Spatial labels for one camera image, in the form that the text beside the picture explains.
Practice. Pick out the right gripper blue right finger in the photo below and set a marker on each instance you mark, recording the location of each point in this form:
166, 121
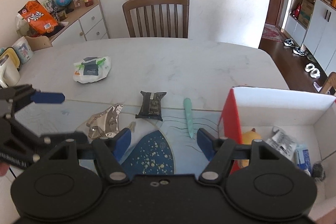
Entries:
219, 153

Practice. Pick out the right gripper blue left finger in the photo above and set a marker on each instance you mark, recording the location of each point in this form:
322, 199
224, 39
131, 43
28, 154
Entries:
108, 152

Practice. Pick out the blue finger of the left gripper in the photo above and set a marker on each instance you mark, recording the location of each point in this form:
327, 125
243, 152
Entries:
67, 137
15, 98

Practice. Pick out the gold foil snack bag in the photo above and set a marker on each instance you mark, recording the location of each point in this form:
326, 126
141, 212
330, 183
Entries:
101, 120

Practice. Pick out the yellow capybara toy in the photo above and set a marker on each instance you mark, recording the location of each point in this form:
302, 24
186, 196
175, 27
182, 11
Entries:
247, 138

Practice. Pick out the mint green pen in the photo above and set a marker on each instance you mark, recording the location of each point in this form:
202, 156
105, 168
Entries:
189, 116

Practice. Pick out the white green plastic bag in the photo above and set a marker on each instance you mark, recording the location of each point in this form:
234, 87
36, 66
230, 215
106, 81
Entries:
92, 69

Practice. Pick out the black snack packet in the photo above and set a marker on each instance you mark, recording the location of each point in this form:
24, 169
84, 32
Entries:
151, 106

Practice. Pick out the white printed foil pouch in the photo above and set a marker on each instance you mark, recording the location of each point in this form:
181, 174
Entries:
282, 142

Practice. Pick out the blue tissue pack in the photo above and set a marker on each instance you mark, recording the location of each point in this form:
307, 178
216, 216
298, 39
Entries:
302, 158

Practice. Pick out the clear bag dark contents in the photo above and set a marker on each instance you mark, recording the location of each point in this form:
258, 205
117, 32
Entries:
318, 171

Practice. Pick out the white yellow kettle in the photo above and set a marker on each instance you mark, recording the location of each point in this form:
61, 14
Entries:
10, 64

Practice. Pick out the white printed mug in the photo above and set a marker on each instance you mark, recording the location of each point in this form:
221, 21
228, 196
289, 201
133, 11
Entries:
23, 50

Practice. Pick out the orange snack bag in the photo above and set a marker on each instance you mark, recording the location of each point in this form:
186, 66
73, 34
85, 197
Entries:
38, 17

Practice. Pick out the white drawer sideboard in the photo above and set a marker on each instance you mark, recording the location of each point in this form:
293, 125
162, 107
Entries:
83, 25

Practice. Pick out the red white cardboard box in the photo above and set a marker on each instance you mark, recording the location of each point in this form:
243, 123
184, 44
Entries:
300, 125

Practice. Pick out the white slipper left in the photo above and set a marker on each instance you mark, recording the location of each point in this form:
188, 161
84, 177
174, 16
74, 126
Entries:
309, 67

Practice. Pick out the white slipper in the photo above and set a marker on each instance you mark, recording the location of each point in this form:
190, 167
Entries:
315, 73
309, 67

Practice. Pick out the red patterned door rug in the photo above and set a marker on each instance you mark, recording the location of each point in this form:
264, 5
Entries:
271, 32

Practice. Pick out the white slipper right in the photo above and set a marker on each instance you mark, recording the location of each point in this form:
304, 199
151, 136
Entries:
315, 73

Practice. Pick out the dark sneaker right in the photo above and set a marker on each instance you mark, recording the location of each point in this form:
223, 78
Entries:
298, 51

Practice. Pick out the dark sneaker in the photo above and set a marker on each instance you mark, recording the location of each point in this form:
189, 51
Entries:
289, 43
298, 51

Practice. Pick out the dark sneaker left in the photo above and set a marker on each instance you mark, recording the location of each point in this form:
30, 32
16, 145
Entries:
289, 43

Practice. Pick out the wooden chair at right side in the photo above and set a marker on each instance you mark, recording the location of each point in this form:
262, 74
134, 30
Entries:
329, 84

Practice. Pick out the wooden chair at far side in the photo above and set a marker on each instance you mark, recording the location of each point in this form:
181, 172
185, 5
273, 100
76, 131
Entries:
157, 18

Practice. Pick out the cardboard box in shelf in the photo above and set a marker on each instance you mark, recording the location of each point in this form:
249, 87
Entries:
305, 12

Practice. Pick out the white wall cabinet unit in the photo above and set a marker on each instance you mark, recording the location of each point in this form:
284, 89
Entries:
319, 37

